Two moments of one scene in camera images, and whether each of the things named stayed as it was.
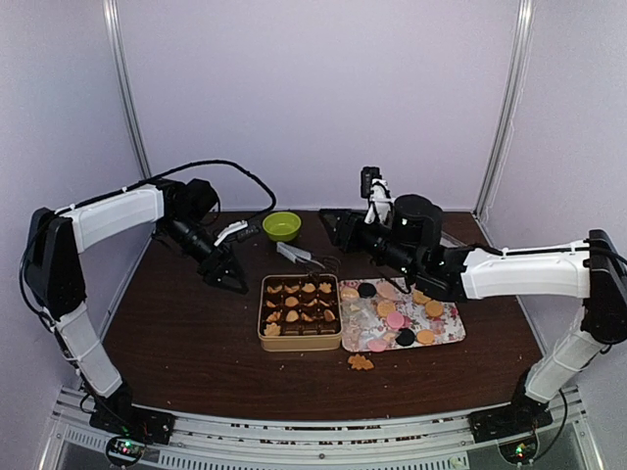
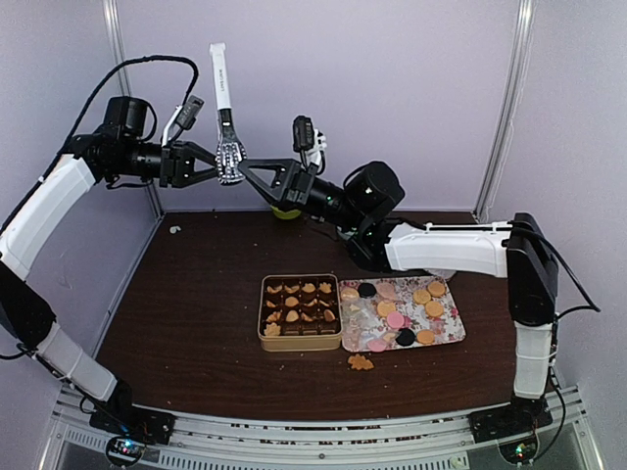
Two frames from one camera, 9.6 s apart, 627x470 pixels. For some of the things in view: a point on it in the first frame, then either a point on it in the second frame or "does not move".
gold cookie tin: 300,312 does not move
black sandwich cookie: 406,337 does not move
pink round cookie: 395,320 does not move
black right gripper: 348,224 to 292,181
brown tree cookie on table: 360,361 does not move
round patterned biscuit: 350,294 does not move
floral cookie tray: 381,313 does not move
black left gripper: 212,268 to 177,164
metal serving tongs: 329,263 to 230,157
